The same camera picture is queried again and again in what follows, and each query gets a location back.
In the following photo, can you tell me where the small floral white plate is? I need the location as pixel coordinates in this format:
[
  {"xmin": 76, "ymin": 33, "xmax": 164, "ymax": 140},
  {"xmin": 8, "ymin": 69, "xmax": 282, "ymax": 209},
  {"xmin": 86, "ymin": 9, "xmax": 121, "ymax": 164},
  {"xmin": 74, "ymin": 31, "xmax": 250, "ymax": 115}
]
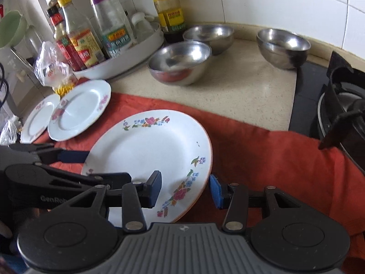
[{"xmin": 20, "ymin": 93, "xmax": 60, "ymax": 144}]

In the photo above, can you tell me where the medium floral white plate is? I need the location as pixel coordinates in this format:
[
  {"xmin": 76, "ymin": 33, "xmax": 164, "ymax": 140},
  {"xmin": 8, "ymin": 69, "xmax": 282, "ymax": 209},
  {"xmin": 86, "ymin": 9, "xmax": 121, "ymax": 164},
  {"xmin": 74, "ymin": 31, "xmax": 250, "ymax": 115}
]
[{"xmin": 48, "ymin": 80, "xmax": 111, "ymax": 142}]

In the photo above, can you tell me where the large floral white plate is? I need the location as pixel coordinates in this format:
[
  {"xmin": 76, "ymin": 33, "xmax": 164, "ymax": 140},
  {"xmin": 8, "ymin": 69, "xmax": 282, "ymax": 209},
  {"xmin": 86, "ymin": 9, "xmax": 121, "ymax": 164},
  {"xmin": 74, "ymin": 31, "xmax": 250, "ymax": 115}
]
[{"xmin": 81, "ymin": 110, "xmax": 213, "ymax": 225}]

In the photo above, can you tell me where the steel bowl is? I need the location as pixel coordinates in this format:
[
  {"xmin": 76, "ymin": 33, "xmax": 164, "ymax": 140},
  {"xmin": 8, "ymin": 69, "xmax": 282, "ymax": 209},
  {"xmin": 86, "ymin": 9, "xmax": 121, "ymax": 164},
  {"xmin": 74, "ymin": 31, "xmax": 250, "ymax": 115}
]
[
  {"xmin": 182, "ymin": 24, "xmax": 235, "ymax": 56},
  {"xmin": 147, "ymin": 41, "xmax": 212, "ymax": 86},
  {"xmin": 256, "ymin": 28, "xmax": 311, "ymax": 70}
]

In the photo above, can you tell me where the red orange cloth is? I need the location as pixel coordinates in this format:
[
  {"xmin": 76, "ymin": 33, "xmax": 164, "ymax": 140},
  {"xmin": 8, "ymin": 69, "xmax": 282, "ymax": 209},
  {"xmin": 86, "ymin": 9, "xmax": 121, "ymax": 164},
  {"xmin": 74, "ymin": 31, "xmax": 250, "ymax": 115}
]
[{"xmin": 33, "ymin": 77, "xmax": 365, "ymax": 274}]

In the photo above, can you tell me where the clear plastic bag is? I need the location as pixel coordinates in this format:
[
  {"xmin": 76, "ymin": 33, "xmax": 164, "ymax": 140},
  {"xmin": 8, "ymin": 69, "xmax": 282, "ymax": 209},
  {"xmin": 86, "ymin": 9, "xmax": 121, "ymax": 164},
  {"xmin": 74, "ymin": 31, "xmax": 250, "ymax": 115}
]
[{"xmin": 34, "ymin": 41, "xmax": 77, "ymax": 90}]

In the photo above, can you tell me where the red label dark bottle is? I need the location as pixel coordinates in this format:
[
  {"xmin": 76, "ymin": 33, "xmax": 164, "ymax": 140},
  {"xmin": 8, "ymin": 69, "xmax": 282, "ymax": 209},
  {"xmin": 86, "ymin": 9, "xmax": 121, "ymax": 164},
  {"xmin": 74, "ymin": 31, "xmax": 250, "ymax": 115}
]
[{"xmin": 47, "ymin": 5, "xmax": 86, "ymax": 72}]

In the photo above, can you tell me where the yellow cap sauce bottle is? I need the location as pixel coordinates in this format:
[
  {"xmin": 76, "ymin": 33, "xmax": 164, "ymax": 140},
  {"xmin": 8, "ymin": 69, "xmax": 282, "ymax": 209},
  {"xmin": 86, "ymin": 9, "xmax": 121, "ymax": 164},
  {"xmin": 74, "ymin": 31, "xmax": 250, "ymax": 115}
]
[{"xmin": 57, "ymin": 0, "xmax": 106, "ymax": 68}]

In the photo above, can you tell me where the black gas stove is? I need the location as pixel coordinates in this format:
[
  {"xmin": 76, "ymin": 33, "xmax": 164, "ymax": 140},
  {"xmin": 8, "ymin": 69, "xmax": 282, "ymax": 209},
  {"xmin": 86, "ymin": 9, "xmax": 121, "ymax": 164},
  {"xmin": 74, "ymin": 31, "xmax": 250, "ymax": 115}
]
[{"xmin": 289, "ymin": 52, "xmax": 364, "ymax": 171}]

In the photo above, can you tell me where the green cup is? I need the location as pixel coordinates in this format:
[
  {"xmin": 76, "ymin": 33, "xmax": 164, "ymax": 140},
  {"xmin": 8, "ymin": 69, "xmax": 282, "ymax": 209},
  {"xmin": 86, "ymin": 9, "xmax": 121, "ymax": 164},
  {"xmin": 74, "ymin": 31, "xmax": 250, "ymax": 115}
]
[{"xmin": 0, "ymin": 10, "xmax": 28, "ymax": 48}]

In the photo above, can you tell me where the purple label vinegar bottle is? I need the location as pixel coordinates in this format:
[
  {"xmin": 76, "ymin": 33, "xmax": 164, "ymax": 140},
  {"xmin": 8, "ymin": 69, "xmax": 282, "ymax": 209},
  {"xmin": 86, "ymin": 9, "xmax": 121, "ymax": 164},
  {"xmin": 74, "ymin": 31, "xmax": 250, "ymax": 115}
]
[{"xmin": 90, "ymin": 0, "xmax": 132, "ymax": 58}]

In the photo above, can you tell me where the white rotating condiment rack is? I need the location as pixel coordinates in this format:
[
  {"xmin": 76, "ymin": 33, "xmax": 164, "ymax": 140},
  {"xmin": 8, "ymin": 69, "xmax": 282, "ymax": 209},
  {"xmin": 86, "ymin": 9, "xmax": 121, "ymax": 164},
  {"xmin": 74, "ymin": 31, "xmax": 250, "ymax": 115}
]
[{"xmin": 45, "ymin": 0, "xmax": 164, "ymax": 80}]

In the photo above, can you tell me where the yellow green sauce bottle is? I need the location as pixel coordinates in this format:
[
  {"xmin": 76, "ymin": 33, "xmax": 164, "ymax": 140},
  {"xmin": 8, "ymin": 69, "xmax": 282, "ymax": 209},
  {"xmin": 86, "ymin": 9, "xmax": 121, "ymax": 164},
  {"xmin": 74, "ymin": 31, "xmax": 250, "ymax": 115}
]
[{"xmin": 154, "ymin": 0, "xmax": 186, "ymax": 43}]

